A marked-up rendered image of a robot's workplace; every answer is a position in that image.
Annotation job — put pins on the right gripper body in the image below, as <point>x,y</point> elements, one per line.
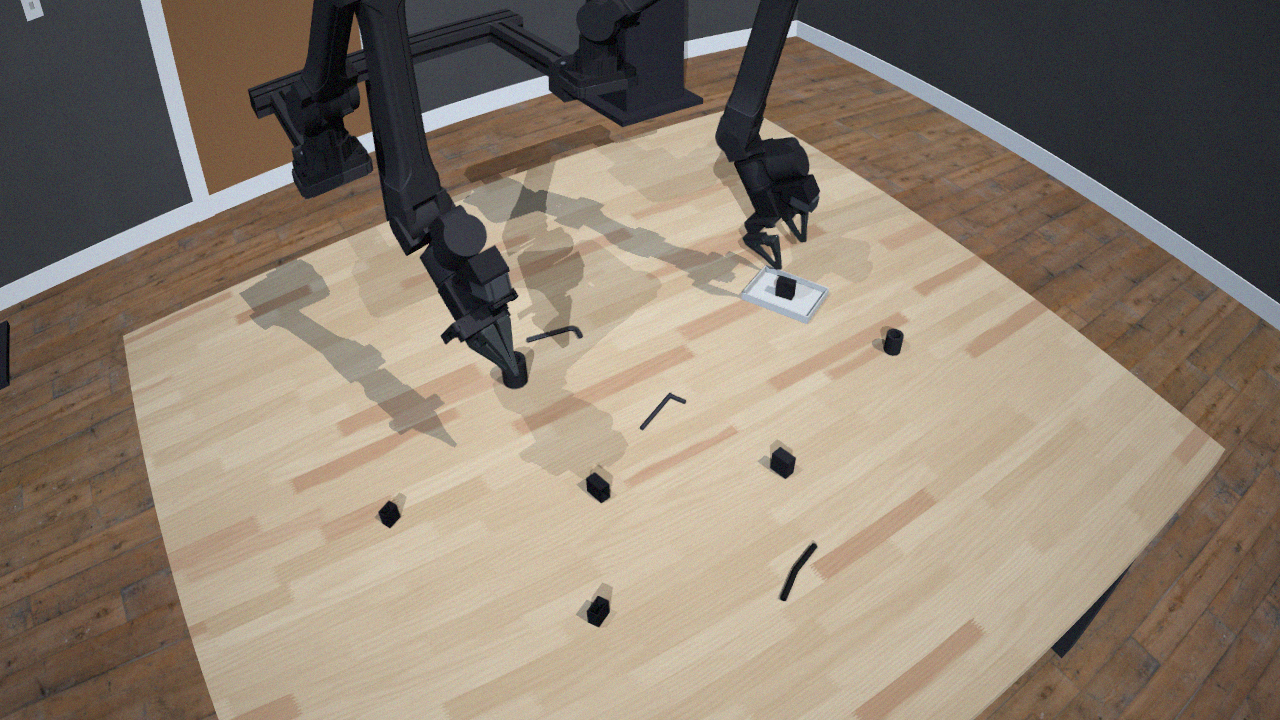
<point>472,323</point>

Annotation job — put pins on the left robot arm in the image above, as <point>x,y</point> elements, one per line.
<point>784,158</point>

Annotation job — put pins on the dark grey allen key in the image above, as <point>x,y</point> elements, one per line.
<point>555,332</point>

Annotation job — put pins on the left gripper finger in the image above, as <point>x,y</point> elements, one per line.
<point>773,242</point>
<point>804,220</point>

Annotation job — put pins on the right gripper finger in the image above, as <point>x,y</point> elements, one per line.
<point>488,339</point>
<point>503,326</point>

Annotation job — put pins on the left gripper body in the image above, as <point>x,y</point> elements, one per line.
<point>751,224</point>

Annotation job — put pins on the black hollow cylinder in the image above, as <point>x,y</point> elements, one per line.
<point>522,379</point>

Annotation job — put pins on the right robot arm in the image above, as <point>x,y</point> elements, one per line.
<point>415,199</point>

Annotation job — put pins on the black cylindrical rod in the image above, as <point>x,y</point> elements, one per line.
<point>795,570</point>

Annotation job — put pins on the black long thin bar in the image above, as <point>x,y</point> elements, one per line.
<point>660,407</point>

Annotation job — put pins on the dark grey cylinder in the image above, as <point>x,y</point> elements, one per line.
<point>893,344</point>

